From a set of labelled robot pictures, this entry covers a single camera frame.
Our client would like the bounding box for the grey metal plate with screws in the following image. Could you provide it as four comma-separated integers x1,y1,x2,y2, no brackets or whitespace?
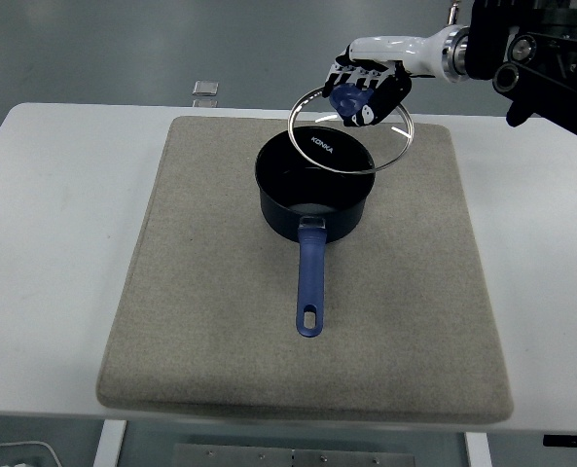
172,442,416,467

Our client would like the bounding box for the white table leg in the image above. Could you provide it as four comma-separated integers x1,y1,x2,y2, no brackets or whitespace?
463,431,493,467
93,418,128,467

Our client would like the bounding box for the dark blue saucepan blue handle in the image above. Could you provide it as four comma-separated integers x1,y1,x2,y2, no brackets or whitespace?
254,126,377,340

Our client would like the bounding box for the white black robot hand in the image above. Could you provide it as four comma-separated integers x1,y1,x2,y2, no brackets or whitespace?
323,34,452,129

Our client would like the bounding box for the beige fabric mat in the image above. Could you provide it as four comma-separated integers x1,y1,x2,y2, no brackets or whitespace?
96,115,515,424

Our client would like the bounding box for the glass pot lid blue knob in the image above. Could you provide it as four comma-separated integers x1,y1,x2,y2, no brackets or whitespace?
287,82,415,174

